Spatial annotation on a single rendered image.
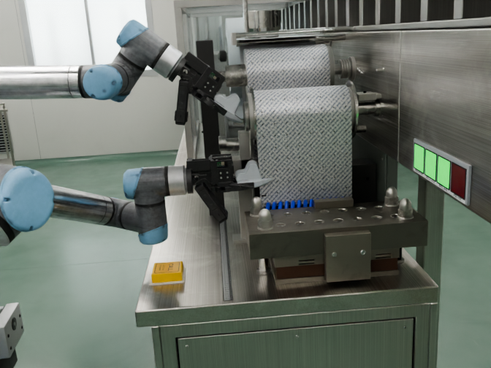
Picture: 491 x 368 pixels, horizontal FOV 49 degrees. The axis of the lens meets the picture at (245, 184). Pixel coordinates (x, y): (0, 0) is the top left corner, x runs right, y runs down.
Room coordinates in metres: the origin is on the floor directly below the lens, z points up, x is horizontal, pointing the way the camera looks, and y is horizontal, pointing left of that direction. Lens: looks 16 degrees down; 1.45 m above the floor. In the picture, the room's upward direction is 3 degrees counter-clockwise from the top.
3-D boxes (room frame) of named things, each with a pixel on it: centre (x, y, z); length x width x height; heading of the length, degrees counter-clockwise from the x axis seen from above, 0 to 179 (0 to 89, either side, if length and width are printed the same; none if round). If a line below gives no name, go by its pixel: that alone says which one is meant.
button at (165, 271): (1.18, 0.20, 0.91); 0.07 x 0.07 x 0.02; 3
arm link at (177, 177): (1.28, 0.16, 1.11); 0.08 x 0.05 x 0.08; 3
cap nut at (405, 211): (1.14, -0.36, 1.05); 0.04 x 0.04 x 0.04
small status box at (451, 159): (0.98, -0.37, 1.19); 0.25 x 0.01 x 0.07; 3
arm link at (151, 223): (1.29, 0.26, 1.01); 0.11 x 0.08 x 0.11; 54
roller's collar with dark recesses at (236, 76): (1.60, 0.01, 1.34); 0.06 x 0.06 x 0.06; 3
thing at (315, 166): (1.30, -0.15, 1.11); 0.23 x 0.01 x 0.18; 93
